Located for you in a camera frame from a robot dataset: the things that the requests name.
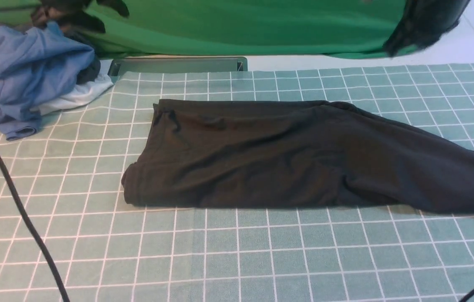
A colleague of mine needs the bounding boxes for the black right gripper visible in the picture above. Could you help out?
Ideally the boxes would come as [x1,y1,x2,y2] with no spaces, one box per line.
[383,0,469,57]

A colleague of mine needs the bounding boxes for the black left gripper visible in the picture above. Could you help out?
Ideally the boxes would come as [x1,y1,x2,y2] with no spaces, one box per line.
[31,0,130,35]

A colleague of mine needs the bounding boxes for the dark gray long-sleeve shirt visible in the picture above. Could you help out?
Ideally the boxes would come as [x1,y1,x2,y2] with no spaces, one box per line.
[121,99,474,214]

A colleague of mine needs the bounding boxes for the white crumpled garment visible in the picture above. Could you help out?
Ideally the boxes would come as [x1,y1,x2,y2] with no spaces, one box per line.
[38,71,114,115]

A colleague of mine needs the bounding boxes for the blue crumpled garment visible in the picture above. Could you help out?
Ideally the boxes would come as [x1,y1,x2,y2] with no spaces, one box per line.
[0,22,95,141]

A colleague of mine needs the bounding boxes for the green backdrop cloth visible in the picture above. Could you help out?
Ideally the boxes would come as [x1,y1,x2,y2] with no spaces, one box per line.
[0,0,430,59]

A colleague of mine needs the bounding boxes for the green checkered tablecloth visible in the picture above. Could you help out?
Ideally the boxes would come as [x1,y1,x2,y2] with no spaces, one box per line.
[0,63,474,302]

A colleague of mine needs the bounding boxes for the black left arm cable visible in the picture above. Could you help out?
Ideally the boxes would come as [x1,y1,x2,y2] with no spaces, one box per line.
[0,101,71,302]

